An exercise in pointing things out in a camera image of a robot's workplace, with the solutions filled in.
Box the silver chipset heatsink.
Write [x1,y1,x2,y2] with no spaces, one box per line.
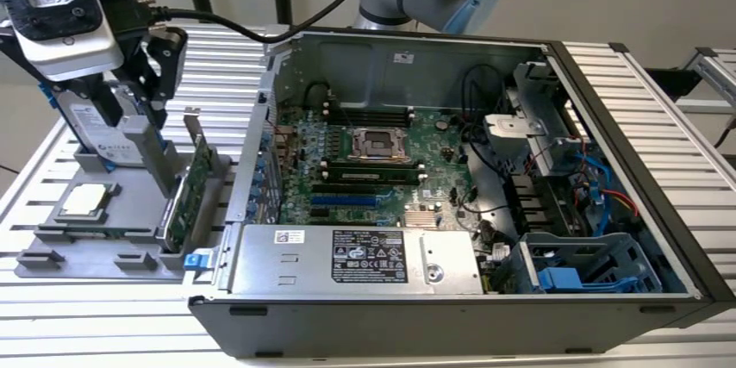
[404,208,443,229]

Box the grey parts rack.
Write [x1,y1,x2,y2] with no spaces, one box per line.
[13,115,240,282]

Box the silver CPU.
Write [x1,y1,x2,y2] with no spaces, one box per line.
[60,184,111,216]

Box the black open PC case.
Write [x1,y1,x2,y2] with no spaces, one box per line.
[188,25,736,360]

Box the silver metal drive cage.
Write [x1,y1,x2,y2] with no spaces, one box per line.
[481,61,593,175]

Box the blue expansion slot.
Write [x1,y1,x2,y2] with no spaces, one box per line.
[312,194,379,209]

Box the green RAM stick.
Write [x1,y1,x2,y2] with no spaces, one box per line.
[63,228,128,240]

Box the black wire loop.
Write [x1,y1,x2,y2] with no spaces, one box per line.
[461,64,508,128]

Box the blue wire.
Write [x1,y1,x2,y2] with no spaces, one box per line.
[572,147,625,235]

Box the grey power supply unit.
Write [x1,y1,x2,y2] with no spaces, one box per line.
[229,223,484,296]

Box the long black expansion slot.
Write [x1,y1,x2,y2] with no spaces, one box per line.
[312,184,380,196]

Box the CPU socket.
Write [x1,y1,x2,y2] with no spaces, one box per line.
[343,126,411,161]

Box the grey disk bay cage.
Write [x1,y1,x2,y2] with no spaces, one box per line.
[493,232,668,296]

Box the aluminium side table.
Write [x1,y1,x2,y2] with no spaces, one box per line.
[675,47,736,115]

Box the hard disk in blue carrier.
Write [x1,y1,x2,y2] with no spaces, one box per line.
[37,81,177,171]

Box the black table bracket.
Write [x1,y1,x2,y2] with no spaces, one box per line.
[643,66,701,98]

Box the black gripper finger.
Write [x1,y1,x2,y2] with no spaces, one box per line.
[121,28,191,128]
[72,72,127,128]

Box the blue plastic drive tray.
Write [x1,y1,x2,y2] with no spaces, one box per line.
[537,266,663,295]

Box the green graphics card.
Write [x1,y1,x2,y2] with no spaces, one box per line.
[155,105,220,255]

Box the green motherboard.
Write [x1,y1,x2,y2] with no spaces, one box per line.
[273,105,499,231]

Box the red wire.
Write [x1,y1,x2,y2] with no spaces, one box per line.
[607,189,640,217]

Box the black RAM slot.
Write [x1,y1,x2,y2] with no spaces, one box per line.
[327,159,420,170]

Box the black RAM stick with label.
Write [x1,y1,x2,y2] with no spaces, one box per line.
[328,169,420,184]

